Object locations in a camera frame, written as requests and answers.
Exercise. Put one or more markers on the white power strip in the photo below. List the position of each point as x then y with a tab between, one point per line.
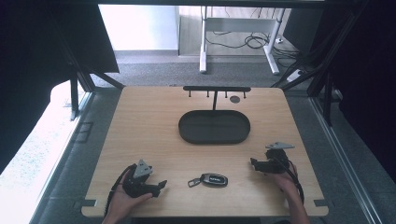
294	75

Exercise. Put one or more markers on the black metal frame strut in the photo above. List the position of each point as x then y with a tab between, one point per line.
81	84
323	71

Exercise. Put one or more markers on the person's left hand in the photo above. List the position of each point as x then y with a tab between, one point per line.
123	202

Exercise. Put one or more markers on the round grey table grommet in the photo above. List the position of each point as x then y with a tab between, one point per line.
235	99

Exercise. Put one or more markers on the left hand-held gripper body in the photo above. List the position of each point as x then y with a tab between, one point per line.
138	186

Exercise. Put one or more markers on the black car key fob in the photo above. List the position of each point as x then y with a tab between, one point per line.
214	179

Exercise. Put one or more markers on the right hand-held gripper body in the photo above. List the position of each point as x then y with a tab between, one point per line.
274	161

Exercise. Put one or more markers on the black key rack with tray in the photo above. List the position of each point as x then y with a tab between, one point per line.
214	127

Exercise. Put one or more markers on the person's right hand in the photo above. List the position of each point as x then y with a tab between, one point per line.
285	180

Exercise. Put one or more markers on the white metal desk frame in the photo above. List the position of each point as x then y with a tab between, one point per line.
238	25

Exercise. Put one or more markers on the black curtain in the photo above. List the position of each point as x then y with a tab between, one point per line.
361	77
46	46

